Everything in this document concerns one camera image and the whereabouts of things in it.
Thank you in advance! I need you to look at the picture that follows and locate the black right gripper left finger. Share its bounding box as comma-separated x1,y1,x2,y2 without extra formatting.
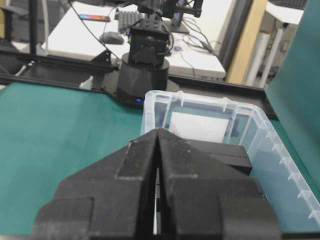
32,130,158,240

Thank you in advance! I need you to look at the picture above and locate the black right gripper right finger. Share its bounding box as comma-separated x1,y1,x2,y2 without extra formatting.
157,129,282,240

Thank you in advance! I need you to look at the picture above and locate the black box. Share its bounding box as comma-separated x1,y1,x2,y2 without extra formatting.
185,139,253,176

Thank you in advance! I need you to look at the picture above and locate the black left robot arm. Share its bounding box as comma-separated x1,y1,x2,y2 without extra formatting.
115,0,203,106

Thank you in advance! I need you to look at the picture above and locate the clear plastic storage case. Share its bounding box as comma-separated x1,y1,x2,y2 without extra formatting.
141,90,320,232

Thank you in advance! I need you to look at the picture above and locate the green backdrop panel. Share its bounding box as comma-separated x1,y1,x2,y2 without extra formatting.
266,0,320,185

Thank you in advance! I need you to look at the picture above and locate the black computer mouse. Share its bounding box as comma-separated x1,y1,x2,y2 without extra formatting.
99,31,124,45

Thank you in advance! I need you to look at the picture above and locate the white desk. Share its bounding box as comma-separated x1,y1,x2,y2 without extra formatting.
47,1,226,81

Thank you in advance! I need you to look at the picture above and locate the black monitor stand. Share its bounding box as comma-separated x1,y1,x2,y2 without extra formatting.
161,0,203,34

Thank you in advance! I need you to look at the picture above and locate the black keyboard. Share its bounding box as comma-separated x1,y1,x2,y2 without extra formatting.
115,11,145,35

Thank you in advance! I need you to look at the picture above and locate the smartphone with colourful screen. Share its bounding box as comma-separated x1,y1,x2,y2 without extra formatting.
79,13,111,23

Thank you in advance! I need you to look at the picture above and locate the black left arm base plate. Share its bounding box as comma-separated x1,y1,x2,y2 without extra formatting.
101,71,180,103

